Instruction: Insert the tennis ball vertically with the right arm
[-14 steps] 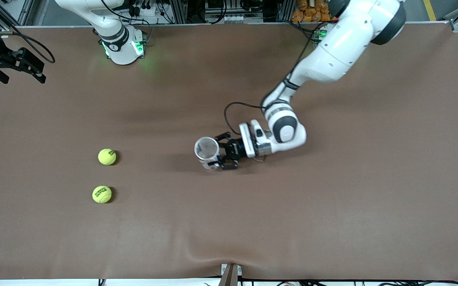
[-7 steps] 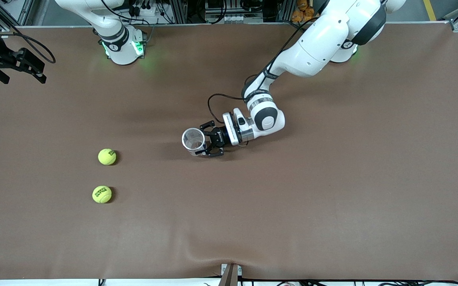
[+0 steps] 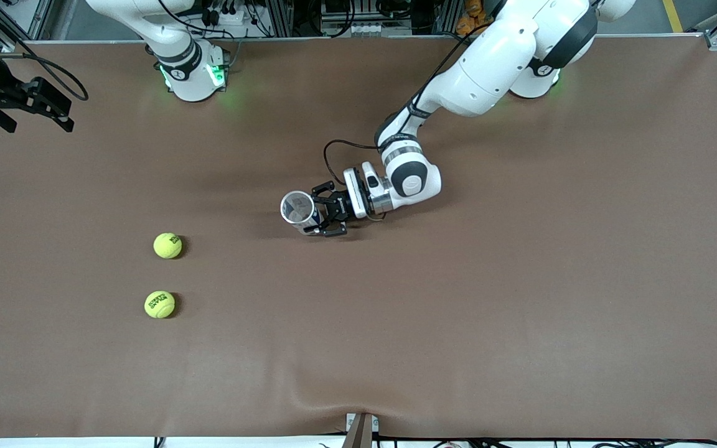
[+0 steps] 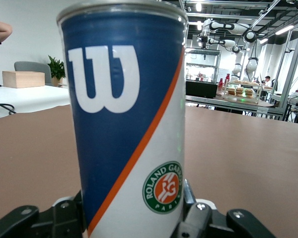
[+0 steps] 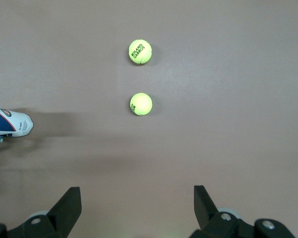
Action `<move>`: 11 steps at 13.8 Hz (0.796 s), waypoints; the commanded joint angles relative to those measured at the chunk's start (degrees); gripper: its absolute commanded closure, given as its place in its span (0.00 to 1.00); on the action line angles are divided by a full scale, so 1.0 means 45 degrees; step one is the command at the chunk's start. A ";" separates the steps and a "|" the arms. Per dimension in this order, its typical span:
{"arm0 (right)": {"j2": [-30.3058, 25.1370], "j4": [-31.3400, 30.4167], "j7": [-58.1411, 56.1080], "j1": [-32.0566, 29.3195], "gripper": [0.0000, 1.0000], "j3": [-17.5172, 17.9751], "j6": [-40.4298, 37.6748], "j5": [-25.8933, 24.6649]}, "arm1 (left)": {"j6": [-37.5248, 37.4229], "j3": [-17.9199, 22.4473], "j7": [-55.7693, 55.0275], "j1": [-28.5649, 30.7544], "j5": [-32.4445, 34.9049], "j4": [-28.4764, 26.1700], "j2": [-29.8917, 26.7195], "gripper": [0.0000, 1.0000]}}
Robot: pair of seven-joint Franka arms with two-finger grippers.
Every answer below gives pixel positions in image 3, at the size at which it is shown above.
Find white blue tennis ball can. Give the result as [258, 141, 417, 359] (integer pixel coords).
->
[280, 190, 323, 235]

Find yellow tennis ball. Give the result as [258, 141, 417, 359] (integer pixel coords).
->
[153, 233, 183, 259]
[144, 291, 176, 319]

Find brown table mat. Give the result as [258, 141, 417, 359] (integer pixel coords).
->
[0, 36, 717, 439]

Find white socket strip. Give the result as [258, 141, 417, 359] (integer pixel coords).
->
[347, 22, 413, 37]

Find white power strip black plugs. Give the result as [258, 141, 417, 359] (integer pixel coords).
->
[200, 0, 260, 29]

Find orange packets pile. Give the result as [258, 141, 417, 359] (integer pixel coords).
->
[456, 0, 495, 36]

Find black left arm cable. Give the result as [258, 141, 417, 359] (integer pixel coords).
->
[324, 25, 490, 222]

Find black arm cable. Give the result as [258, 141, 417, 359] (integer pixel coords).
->
[324, 25, 490, 222]
[0, 51, 89, 101]

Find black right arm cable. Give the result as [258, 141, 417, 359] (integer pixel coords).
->
[0, 51, 89, 101]

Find aluminium frame struts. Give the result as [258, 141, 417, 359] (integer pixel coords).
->
[0, 0, 54, 44]

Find aluminium frame post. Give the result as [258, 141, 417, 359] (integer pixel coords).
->
[434, 0, 462, 35]
[269, 0, 294, 38]

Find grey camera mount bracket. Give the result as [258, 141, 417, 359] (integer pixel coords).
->
[341, 412, 380, 448]

